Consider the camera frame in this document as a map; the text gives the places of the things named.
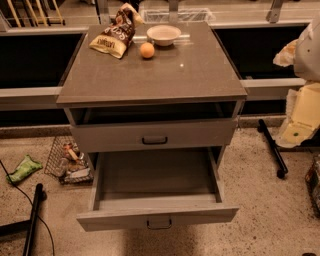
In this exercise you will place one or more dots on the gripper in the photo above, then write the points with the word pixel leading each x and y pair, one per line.
pixel 308 56

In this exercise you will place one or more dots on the grey drawer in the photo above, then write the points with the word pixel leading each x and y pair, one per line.
pixel 157 189
pixel 153 135

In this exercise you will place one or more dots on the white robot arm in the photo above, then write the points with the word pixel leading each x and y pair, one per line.
pixel 303 53

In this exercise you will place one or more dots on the grey drawer cabinet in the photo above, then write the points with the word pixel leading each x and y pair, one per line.
pixel 190 80

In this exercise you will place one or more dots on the black stand leg right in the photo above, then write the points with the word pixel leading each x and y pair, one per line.
pixel 282 168

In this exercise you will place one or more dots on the black stand leg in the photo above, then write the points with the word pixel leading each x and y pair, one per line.
pixel 28 226
pixel 282 168

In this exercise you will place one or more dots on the dark basket at right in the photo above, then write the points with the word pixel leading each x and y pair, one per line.
pixel 312 180

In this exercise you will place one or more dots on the white bowl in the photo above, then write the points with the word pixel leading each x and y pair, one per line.
pixel 163 35

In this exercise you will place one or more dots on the orange fruit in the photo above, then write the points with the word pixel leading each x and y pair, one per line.
pixel 147 50

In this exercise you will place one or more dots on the clear plastic bin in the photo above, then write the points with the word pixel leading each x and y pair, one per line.
pixel 182 15

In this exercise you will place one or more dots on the brown yellow chip bag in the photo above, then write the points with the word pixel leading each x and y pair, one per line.
pixel 117 37

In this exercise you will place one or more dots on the wooden chair legs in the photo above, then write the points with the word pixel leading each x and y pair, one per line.
pixel 32 13

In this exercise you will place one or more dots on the green snack bag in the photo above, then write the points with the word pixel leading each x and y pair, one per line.
pixel 24 169

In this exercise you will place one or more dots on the black stand leg left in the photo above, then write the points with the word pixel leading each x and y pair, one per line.
pixel 28 226

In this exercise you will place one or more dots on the wire basket with items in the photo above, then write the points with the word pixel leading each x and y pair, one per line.
pixel 66 163

